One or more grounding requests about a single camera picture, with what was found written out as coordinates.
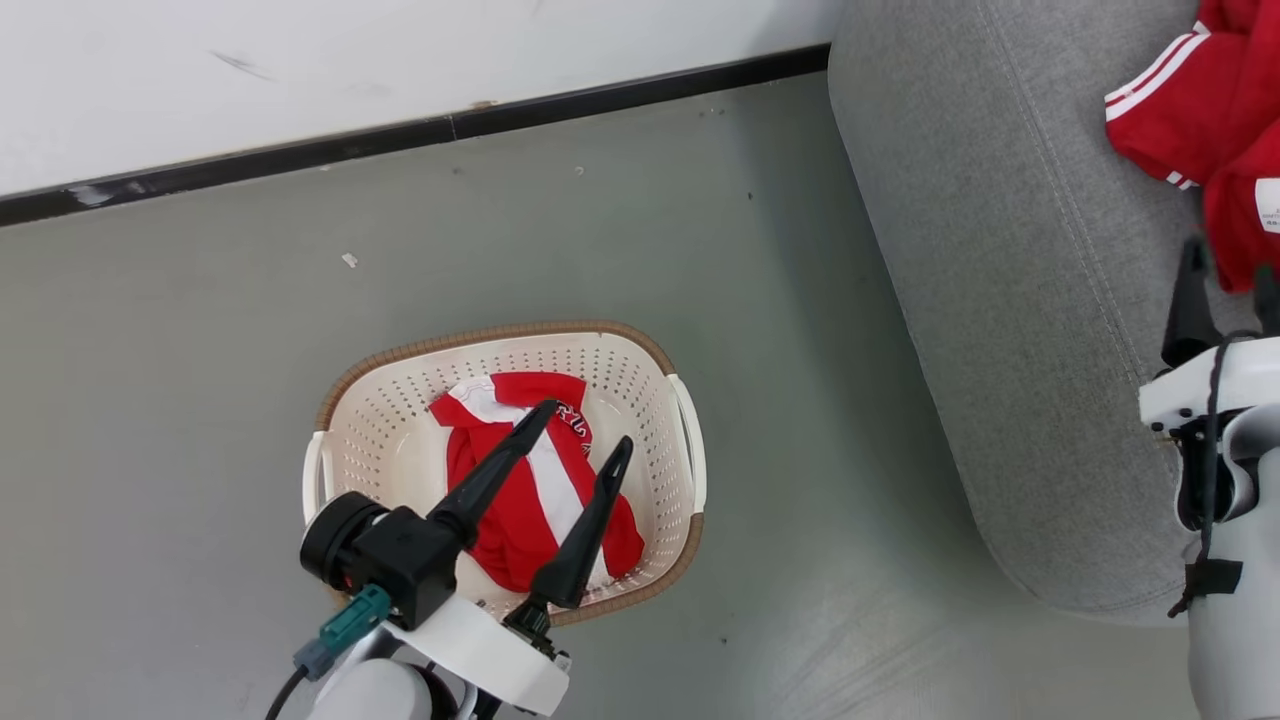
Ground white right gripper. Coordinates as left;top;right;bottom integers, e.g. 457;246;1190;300
1139;237;1280;432

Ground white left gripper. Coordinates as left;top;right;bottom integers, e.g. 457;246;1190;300
384;400;635;717

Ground red and white garment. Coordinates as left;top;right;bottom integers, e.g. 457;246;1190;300
428;372;647;594

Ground red jersey with striped sleeves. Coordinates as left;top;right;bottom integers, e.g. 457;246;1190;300
1104;0;1280;294

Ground grey fabric sofa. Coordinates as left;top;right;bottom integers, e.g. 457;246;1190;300
828;0;1280;626

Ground white perforated laundry basket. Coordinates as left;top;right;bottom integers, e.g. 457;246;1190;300
303;320;708;629

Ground black baseboard strip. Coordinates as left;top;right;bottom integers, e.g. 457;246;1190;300
0;44;831;228

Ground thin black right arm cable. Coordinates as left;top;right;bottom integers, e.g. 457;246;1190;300
1168;332;1261;619

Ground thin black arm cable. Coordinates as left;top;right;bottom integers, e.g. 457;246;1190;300
1168;332;1261;619
264;668;311;720

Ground teal cable connector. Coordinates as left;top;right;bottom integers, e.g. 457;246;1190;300
293;585;393;681

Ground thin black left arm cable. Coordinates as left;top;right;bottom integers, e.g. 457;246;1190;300
264;668;311;720

